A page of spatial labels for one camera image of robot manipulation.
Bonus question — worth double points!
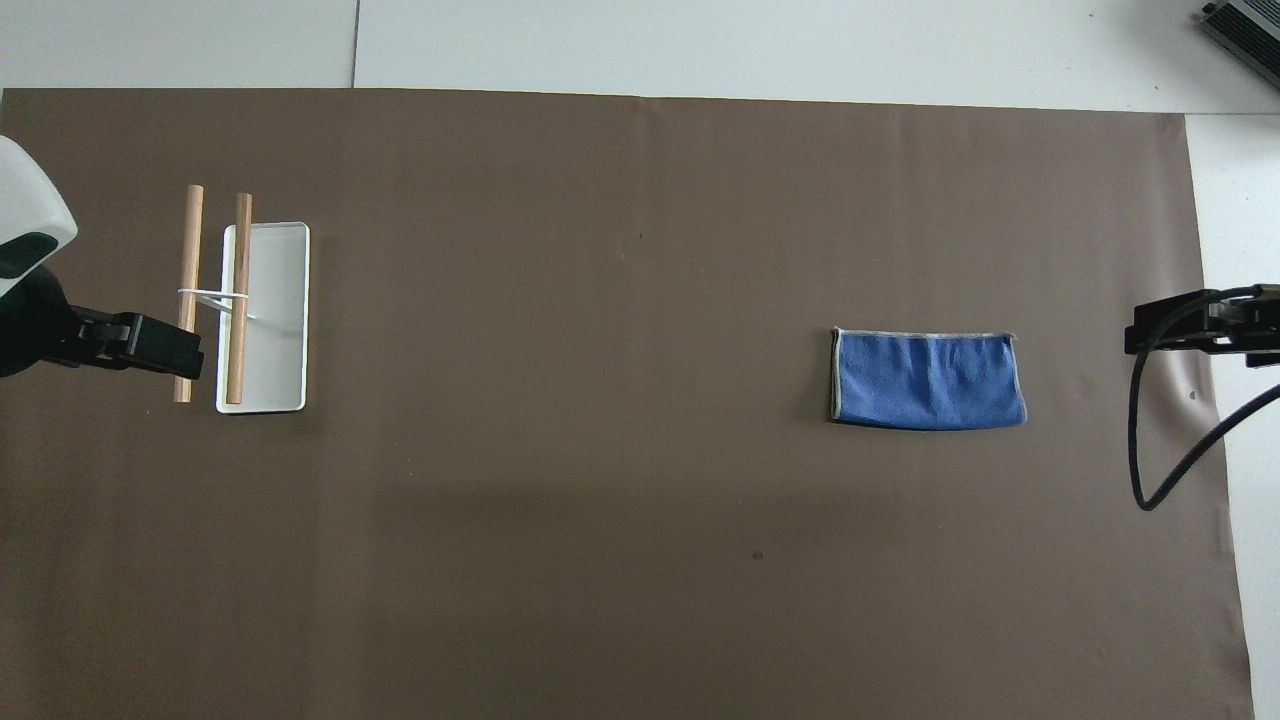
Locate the black cable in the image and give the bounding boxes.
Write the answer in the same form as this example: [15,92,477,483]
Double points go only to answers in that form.
[1126,285,1280,513]

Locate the grey ribbed metal box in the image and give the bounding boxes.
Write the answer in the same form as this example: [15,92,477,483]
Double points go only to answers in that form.
[1199,0,1280,63]

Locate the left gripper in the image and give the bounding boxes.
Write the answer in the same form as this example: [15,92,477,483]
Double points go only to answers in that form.
[0,265,119,380]

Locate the blue towel with grey hem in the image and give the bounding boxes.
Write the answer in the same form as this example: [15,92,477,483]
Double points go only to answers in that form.
[829,326,1030,433]

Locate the white rack with wooden bars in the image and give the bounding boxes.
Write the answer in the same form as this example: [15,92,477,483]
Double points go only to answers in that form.
[173,184,312,415]

